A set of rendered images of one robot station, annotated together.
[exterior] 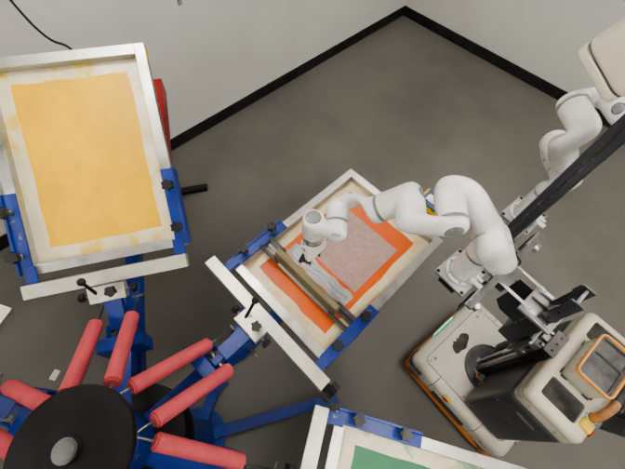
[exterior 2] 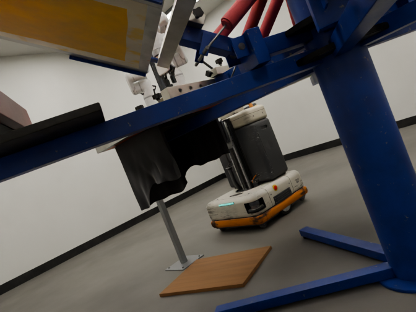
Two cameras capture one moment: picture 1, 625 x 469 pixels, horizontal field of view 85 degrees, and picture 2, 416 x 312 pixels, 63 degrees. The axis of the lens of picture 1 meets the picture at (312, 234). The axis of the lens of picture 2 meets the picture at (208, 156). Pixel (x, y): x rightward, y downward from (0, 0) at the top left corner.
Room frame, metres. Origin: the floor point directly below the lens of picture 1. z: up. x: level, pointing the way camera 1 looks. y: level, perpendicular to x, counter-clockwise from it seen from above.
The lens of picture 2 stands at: (0.40, 1.89, 0.74)
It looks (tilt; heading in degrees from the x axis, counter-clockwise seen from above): 1 degrees down; 275
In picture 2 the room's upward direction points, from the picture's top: 22 degrees counter-clockwise
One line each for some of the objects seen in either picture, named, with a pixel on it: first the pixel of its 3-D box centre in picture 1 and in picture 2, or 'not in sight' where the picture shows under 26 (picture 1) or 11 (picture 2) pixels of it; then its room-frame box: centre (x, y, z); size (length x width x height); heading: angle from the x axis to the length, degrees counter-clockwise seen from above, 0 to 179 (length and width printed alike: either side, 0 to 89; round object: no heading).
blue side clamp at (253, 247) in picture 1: (259, 246); not in sight; (0.71, 0.24, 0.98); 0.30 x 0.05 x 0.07; 139
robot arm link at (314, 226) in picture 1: (324, 228); (157, 42); (0.58, -0.04, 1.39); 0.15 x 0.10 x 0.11; 90
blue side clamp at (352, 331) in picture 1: (349, 335); not in sight; (0.34, -0.18, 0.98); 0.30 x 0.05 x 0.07; 139
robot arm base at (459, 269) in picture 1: (472, 265); (182, 86); (0.58, -0.61, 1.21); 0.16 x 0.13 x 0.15; 44
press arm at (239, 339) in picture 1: (240, 339); (231, 75); (0.28, 0.24, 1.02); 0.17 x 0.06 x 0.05; 139
